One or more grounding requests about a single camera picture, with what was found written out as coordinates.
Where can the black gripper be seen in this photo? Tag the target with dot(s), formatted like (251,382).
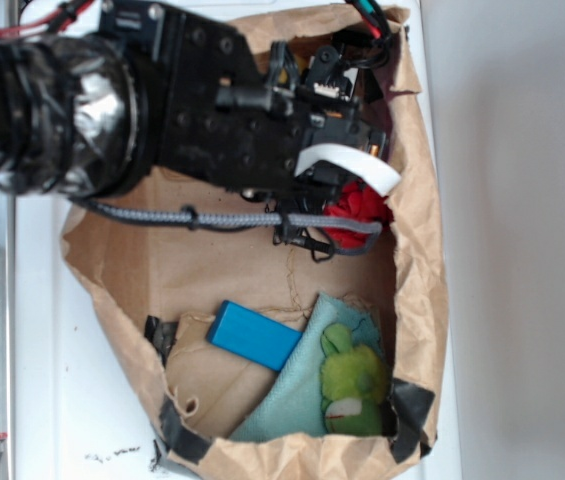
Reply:
(201,108)

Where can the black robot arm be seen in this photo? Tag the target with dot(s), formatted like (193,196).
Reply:
(64,104)

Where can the red crumpled paper ball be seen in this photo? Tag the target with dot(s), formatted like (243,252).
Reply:
(361,203)

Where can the brown paper bag tray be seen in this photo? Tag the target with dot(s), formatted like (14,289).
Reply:
(156,290)

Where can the blue rectangular block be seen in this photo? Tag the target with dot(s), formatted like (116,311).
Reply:
(253,336)

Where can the green plush toy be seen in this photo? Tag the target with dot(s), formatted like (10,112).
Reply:
(354,384)

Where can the light teal cloth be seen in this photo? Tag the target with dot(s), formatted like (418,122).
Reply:
(294,403)

